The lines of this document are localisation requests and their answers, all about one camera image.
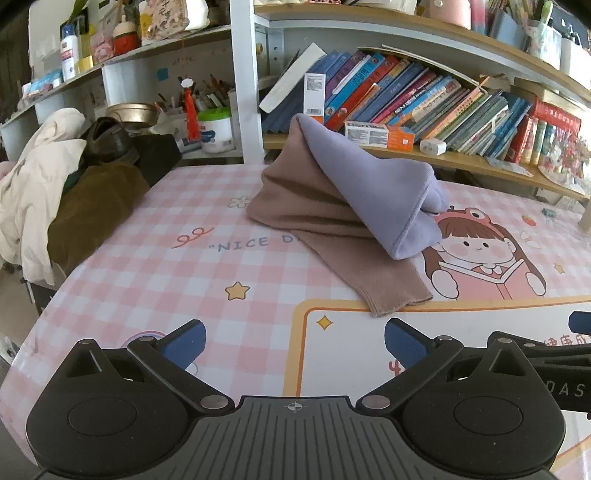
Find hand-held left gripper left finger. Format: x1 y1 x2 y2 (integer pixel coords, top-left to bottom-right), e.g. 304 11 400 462
59 319 234 414

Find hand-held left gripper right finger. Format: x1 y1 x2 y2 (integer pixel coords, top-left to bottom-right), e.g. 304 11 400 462
358 318 541 411

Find purple and brown sweater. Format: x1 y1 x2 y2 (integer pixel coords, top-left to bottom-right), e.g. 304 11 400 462
246 113 450 318

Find pink checked printed table mat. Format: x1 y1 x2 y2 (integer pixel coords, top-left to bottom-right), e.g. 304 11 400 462
0 162 591 472

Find black bag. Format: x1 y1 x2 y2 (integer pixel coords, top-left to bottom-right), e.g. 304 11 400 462
131 133 182 188

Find flat orange and white box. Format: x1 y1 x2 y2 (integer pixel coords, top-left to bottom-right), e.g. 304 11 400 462
344 121 416 150

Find white jar with green lid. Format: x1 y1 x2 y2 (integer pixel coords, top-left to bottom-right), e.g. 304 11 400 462
198 107 232 154

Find brown leather shoe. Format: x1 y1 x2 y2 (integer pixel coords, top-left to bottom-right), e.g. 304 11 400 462
82 117 136 163

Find white jacket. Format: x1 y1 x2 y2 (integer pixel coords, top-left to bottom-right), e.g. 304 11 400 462
0 107 89 284

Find red bottle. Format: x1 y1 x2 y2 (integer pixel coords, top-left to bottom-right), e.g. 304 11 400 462
180 78 202 142

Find golden metal bowl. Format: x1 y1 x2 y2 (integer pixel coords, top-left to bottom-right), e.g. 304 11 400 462
105 102 160 129

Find row of colourful books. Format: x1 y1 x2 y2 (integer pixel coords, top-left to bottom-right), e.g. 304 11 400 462
259 42 583 172

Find pens in holder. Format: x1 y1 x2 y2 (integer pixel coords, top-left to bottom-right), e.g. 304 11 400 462
156 73 234 114

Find white and wooden bookshelf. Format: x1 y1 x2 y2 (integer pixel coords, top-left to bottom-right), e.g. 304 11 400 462
0 0 591 204

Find tall orange and white box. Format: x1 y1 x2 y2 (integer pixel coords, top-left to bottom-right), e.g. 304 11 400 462
302 71 327 124

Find pink cylinder container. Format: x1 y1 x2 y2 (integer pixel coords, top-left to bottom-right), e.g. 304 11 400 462
428 0 472 29

